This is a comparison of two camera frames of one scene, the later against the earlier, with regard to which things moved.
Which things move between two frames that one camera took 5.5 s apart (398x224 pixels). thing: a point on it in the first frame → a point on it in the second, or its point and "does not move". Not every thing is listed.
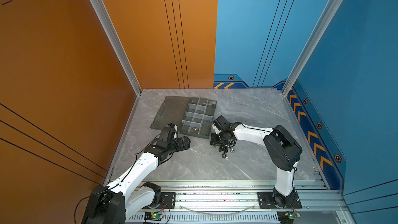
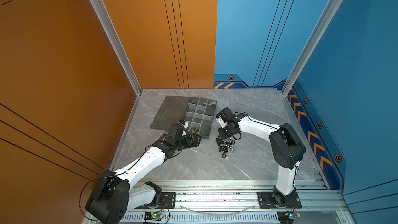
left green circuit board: [153, 216] does not move
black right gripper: [213, 142] → [222, 135]
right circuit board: [287, 217] does not move
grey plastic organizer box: [192, 116] does not move
